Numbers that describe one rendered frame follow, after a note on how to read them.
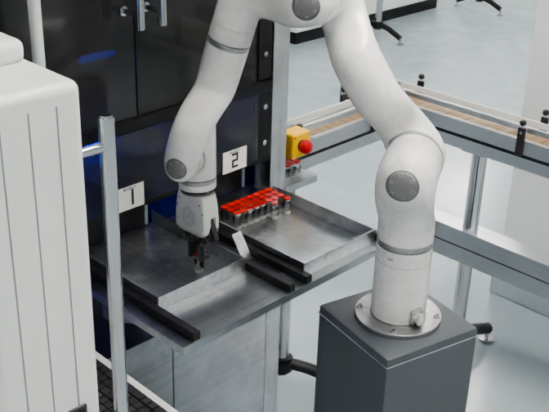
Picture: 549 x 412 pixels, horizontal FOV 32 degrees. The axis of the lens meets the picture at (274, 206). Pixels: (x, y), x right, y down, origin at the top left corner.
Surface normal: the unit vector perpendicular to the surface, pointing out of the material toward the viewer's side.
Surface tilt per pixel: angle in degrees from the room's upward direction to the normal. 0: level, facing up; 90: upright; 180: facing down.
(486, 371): 0
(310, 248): 0
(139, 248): 0
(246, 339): 90
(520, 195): 90
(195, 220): 90
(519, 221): 90
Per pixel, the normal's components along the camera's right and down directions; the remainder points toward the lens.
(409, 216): -0.10, 0.87
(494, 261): -0.70, 0.29
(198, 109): 0.00, -0.33
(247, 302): 0.03, -0.90
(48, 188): 0.70, 0.33
